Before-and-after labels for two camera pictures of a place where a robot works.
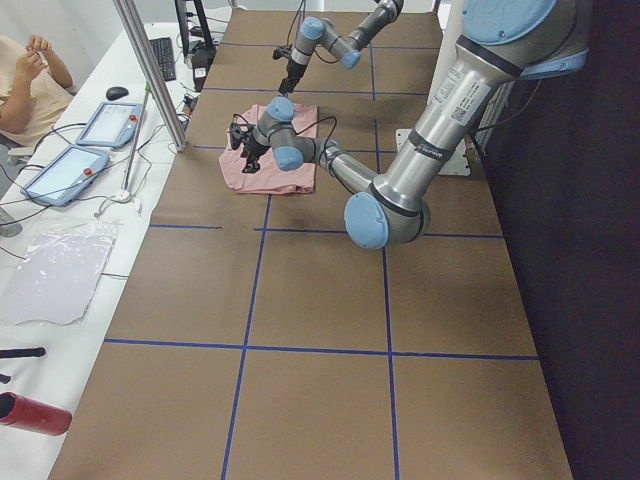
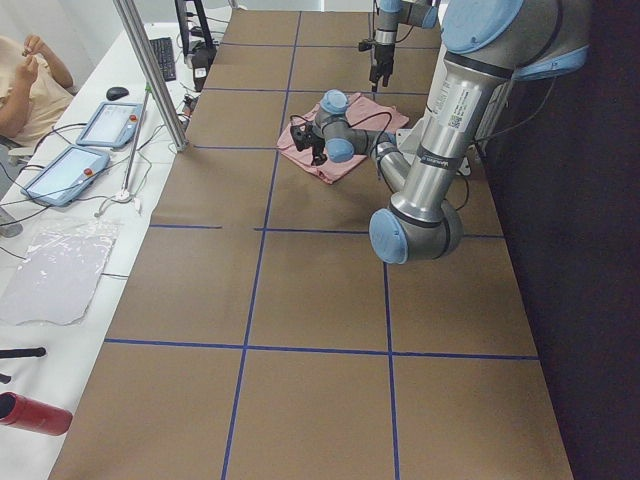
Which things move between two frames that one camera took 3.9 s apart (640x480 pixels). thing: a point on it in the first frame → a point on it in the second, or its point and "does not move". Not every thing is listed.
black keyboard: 163,51 does not move
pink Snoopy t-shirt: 269,178 → 364,114
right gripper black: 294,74 → 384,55
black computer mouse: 114,93 does not move
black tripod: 19,353 does not move
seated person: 34,90 does not move
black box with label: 202,59 does not move
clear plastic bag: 55,281 does not move
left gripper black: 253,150 → 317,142
